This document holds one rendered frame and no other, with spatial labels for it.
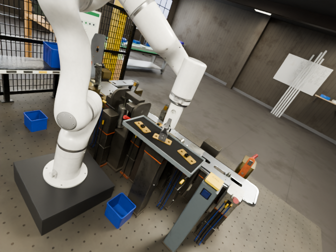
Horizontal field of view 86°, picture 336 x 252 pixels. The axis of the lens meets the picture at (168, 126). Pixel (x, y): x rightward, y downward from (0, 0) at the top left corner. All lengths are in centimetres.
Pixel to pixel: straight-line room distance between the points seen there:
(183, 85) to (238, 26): 959
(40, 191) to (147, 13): 80
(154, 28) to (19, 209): 92
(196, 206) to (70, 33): 74
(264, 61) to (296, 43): 126
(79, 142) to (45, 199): 27
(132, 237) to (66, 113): 64
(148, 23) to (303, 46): 899
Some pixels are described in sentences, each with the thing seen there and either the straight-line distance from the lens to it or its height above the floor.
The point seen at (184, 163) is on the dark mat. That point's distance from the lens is 71.
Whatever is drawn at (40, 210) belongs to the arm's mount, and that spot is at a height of 81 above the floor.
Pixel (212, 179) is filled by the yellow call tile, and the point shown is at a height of 116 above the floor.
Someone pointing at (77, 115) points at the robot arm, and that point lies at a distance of 70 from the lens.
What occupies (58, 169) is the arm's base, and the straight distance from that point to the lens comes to 96.
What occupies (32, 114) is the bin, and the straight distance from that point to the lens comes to 151.
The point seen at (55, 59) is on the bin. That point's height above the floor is 109.
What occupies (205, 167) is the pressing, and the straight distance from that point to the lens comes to 105.
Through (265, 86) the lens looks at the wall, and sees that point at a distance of 948.
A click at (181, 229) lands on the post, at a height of 87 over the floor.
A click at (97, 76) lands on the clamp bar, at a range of 130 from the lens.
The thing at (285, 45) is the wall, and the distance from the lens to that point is 953.
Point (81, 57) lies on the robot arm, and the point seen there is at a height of 139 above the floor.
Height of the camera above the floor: 158
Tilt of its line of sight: 28 degrees down
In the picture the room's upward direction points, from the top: 23 degrees clockwise
